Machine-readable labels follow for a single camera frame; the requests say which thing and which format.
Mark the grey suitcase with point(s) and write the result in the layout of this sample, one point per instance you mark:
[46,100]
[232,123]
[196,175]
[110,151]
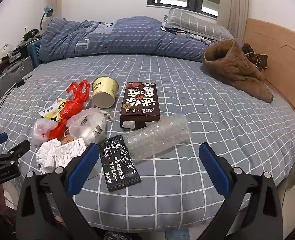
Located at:
[10,75]

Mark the brown cardboard box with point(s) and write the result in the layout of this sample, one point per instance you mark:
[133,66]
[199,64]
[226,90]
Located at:
[140,102]

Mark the black wipe packet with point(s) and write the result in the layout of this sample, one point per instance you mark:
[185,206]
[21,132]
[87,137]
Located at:
[120,165]

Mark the white round device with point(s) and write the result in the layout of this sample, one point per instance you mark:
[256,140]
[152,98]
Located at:
[5,51]

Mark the yellow paper cup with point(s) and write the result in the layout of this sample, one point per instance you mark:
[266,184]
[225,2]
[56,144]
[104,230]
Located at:
[105,92]

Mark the blue striped quilt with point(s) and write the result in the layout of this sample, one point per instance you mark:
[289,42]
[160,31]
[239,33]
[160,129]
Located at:
[137,37]

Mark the blue slipper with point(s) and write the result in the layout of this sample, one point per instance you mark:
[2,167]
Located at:
[177,235]

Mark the blue desk lamp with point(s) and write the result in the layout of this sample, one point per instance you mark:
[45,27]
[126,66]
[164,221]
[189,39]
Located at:
[48,11]

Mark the dark clutter pile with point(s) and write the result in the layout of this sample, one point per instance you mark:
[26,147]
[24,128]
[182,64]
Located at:
[31,33]

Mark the white plastic bag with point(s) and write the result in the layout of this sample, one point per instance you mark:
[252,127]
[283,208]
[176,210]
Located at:
[42,130]

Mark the brown padded garment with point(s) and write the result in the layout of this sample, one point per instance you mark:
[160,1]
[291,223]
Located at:
[237,67]

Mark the colourful patterned pillow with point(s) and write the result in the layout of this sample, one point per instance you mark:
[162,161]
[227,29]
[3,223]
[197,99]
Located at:
[200,38]

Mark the clear plastic bag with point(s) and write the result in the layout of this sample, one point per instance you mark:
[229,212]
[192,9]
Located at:
[90,130]

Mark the yellow white wrapper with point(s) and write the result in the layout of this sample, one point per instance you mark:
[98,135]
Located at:
[52,110]

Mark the clear bubble wrap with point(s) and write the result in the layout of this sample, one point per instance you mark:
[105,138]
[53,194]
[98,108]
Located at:
[157,137]

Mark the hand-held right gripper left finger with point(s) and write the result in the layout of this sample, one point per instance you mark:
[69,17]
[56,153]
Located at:
[83,165]

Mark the grey checked pillow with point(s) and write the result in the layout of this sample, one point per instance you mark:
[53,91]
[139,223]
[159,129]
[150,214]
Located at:
[200,22]

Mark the dark patterned cloth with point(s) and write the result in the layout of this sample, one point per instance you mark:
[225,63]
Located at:
[257,57]

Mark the brown paper tag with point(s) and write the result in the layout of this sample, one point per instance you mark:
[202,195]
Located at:
[67,139]

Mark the grey checked bed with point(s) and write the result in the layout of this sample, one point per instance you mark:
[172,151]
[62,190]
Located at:
[187,155]

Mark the white paper leaflet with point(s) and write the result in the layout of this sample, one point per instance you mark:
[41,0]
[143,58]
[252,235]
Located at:
[67,153]

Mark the teal plastic stool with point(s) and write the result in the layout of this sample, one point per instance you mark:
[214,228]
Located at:
[35,52]

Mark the wooden headboard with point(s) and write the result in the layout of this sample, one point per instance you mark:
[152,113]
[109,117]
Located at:
[287,67]

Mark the white tissue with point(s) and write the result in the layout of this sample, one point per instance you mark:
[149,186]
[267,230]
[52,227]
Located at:
[46,155]

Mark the red plastic bag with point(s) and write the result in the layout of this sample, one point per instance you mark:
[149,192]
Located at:
[72,107]

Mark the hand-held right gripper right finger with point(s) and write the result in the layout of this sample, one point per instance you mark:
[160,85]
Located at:
[215,167]

